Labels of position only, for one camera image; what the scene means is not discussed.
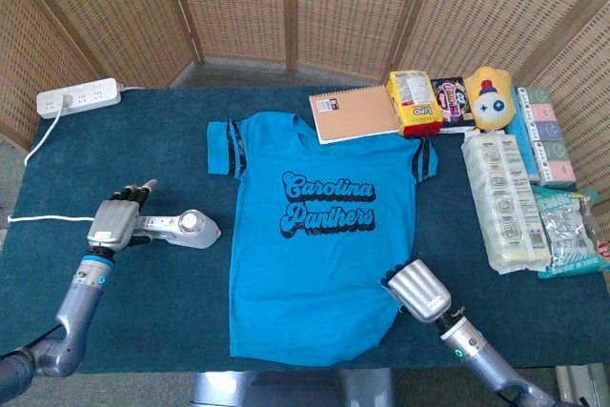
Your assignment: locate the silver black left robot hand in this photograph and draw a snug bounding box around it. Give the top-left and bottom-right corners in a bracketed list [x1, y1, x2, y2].
[86, 178, 158, 255]

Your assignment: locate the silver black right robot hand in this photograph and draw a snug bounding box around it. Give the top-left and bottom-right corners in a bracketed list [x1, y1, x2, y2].
[380, 258, 453, 325]

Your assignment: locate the white handheld steam iron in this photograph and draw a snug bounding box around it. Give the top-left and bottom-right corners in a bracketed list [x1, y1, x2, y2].
[127, 209, 222, 250]

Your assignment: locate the blue Carolina Panthers t-shirt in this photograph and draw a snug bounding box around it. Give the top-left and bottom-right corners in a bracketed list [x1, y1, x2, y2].
[206, 111, 440, 361]

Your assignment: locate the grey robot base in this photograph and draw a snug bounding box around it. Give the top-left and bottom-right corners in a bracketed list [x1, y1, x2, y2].
[190, 368, 397, 407]

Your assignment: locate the long white tissue pack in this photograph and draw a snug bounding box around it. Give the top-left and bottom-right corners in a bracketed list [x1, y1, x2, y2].
[460, 133, 554, 275]

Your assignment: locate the white power strip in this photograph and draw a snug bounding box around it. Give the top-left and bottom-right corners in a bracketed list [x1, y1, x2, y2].
[36, 77, 123, 120]

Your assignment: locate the silver teal snack bag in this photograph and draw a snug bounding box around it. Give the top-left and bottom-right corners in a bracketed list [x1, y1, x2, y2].
[531, 185, 610, 280]

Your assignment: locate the yellow Lipo snack package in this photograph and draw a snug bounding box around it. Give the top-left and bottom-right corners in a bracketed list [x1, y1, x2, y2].
[384, 70, 443, 138]

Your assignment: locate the brown spiral notebook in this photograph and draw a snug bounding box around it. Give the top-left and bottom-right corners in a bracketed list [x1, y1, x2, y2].
[308, 84, 401, 145]

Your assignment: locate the black purple snack bag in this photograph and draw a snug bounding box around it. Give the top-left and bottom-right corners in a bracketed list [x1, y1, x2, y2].
[430, 75, 477, 132]

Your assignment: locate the pastel tissue packs bundle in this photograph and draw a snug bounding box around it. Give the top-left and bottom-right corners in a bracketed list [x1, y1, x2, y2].
[505, 86, 578, 189]

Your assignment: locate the yellow plush toy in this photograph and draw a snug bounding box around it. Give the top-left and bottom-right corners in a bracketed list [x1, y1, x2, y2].
[464, 66, 519, 132]

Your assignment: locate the wicker folding screen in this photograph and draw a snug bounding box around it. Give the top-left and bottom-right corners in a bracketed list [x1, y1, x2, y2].
[0, 0, 610, 198]

